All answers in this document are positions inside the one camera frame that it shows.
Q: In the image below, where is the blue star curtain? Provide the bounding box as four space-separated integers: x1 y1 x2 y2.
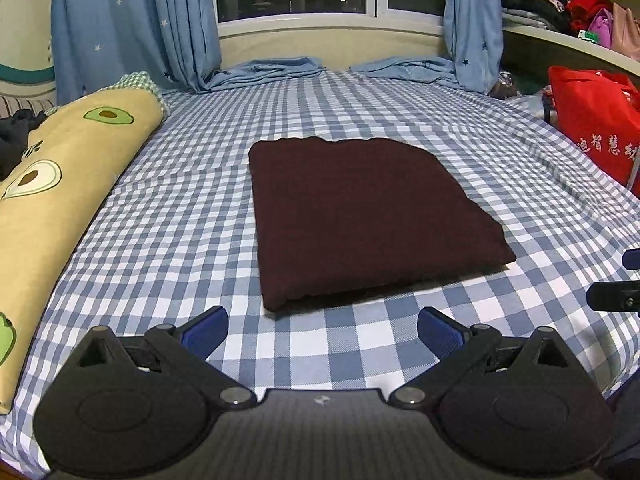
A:
442 0 503 94
51 0 221 104

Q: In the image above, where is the right blue star curtain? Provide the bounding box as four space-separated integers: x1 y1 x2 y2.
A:
442 0 503 94

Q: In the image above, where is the red item on shelf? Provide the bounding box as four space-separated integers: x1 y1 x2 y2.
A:
566 0 613 35

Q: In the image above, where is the pink handbag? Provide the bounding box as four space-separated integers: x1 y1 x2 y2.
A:
588 3 640 61

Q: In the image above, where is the red fabric tote bag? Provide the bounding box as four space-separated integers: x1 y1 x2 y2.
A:
548 66 639 194

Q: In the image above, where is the left blue star curtain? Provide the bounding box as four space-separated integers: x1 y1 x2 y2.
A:
51 0 221 104

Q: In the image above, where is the dark navy clothes pile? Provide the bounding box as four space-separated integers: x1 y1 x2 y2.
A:
0 108 47 181

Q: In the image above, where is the green checked pillow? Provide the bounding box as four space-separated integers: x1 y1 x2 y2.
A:
100 70 170 119

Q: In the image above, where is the white curved wall shelf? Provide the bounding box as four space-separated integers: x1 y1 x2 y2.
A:
502 25 640 84

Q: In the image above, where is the maroon vintage league sweater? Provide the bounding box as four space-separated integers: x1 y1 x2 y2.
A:
248 138 516 313

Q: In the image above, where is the teal trimmed headboard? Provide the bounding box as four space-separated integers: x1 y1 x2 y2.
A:
0 64 56 118

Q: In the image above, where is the blue white checked bedsheet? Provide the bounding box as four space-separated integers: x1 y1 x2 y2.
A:
1 72 639 478

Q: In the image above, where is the silver metal chair frame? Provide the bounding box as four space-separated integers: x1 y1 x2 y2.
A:
626 149 640 191

